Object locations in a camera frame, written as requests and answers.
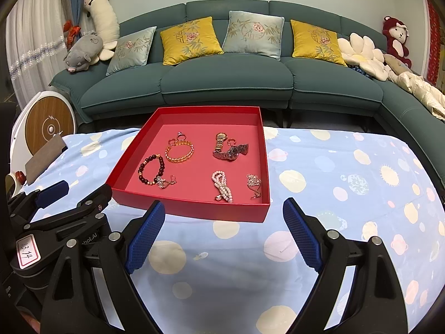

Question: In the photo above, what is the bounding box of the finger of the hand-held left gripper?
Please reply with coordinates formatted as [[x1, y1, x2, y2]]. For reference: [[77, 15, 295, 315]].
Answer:
[[9, 180, 70, 217], [24, 185, 114, 232]]

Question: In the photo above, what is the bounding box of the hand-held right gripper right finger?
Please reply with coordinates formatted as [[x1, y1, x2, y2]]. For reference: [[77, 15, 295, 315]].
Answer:
[[282, 198, 409, 334]]

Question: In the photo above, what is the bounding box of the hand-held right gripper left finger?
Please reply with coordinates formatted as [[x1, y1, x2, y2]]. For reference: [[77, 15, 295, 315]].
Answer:
[[42, 200, 166, 334]]

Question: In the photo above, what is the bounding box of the red shallow box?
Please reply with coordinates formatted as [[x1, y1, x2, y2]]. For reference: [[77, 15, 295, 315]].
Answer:
[[105, 107, 271, 223]]

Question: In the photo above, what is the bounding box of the dark bead bracelet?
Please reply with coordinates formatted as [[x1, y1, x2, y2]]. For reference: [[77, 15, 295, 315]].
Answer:
[[138, 155, 165, 186]]

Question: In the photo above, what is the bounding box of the white pearl bracelet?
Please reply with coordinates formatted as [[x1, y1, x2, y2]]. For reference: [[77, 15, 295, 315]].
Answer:
[[211, 170, 233, 203]]

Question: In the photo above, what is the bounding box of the gold wristwatch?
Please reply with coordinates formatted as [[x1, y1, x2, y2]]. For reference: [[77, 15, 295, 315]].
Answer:
[[213, 132, 228, 159]]

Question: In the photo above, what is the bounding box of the brown board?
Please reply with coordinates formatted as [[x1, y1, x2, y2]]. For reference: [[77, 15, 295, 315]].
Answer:
[[24, 135, 68, 185]]

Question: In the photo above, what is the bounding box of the light blue planet-print tablecloth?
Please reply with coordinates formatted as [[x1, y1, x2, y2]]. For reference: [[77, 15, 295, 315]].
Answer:
[[21, 127, 445, 334]]

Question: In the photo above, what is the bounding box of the white round appliance wooden disc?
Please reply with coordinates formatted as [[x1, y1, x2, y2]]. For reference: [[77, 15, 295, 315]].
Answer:
[[10, 90, 78, 168]]

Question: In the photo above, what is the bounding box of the dark metal wristwatch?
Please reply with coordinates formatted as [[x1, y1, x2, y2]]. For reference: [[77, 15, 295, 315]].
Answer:
[[213, 143, 250, 162]]

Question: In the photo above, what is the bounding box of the grey pig plush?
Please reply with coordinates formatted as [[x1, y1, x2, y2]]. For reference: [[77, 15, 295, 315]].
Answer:
[[63, 31, 105, 74]]

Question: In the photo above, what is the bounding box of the grey-blue embroidered pillow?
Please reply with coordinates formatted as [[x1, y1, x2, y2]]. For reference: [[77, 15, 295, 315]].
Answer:
[[222, 10, 285, 60], [106, 26, 158, 76]]

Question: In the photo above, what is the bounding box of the white sheer curtain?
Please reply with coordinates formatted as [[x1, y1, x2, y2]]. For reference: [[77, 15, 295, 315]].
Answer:
[[7, 0, 75, 94]]

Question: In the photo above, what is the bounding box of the red curtain tie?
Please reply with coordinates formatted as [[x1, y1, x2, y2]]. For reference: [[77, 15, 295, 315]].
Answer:
[[63, 19, 81, 47]]

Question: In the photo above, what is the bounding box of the teal sofa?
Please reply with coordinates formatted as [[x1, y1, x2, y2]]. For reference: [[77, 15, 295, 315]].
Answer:
[[49, 0, 445, 136]]

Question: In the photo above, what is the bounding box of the blue patterned cloth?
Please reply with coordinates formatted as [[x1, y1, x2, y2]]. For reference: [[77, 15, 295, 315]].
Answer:
[[348, 63, 374, 77]]

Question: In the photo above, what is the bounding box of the white cow plush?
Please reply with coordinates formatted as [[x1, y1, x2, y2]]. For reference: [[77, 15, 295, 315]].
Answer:
[[83, 0, 120, 60]]

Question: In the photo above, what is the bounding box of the cream quilted blanket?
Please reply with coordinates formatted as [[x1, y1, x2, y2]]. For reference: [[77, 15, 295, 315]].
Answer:
[[387, 71, 445, 121]]

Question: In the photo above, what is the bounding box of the yellow embroidered pillow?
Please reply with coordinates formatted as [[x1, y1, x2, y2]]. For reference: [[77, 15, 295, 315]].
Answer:
[[160, 16, 224, 66], [290, 19, 348, 67]]

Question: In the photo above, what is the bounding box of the white flower cushion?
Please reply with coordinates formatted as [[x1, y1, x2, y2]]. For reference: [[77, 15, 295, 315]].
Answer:
[[337, 32, 390, 82]]

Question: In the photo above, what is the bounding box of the beige cushion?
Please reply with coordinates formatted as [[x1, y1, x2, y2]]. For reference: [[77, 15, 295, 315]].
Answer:
[[382, 54, 414, 75]]

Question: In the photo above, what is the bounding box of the red monkey plush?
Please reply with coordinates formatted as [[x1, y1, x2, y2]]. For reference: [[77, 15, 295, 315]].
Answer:
[[382, 16, 412, 69]]

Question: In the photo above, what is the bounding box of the gold bracelet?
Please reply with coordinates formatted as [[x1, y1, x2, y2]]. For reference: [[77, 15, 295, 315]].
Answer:
[[165, 140, 194, 163]]

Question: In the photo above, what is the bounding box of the red-bordered wall hanging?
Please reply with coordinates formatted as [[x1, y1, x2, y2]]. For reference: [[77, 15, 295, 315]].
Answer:
[[426, 0, 445, 87]]

